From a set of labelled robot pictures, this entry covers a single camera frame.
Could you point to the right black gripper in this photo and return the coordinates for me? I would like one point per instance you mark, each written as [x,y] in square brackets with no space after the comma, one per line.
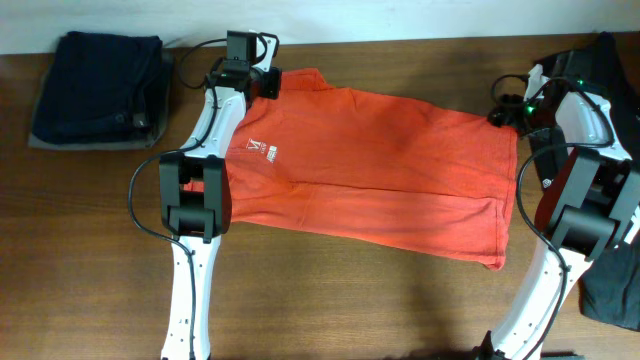
[507,112]

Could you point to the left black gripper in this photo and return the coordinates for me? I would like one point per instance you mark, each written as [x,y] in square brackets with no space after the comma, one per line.
[270,87]

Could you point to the red polo shirt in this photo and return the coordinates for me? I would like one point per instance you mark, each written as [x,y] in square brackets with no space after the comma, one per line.
[394,171]

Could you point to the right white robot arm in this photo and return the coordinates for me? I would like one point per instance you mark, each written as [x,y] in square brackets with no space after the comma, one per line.
[524,329]

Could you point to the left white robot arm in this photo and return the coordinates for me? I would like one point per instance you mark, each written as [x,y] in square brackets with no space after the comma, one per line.
[196,203]

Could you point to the folded grey garment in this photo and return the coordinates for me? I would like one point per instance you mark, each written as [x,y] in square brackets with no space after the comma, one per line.
[160,91]

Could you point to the folded navy blue garment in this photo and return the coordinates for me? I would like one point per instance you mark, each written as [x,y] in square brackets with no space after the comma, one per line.
[95,90]

